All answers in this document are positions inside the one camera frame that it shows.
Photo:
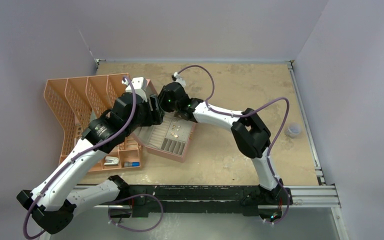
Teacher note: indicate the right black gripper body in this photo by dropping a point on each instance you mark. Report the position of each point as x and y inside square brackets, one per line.
[167, 105]

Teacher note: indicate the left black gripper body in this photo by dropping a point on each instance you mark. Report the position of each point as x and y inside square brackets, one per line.
[147, 117]

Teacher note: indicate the pink jewelry box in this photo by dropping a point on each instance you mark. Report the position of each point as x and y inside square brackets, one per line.
[157, 141]

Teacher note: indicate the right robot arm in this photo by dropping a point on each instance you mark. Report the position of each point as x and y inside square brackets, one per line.
[251, 135]

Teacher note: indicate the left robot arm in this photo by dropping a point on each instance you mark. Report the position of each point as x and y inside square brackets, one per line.
[53, 204]

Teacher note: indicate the blue capped marker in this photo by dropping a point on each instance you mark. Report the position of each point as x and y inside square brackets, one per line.
[128, 164]

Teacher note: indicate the orange plastic organizer rack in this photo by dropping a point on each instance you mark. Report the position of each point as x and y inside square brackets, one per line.
[78, 100]

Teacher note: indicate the small clear plastic cup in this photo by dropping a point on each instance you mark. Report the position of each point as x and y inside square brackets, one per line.
[293, 130]

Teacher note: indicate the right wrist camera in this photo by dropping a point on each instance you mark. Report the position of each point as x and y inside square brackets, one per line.
[178, 79]

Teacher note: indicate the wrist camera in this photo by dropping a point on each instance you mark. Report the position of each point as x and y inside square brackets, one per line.
[178, 79]
[139, 85]

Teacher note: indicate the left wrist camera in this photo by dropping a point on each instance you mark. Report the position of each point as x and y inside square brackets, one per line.
[139, 85]

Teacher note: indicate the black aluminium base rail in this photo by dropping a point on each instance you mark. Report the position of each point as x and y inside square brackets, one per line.
[247, 200]

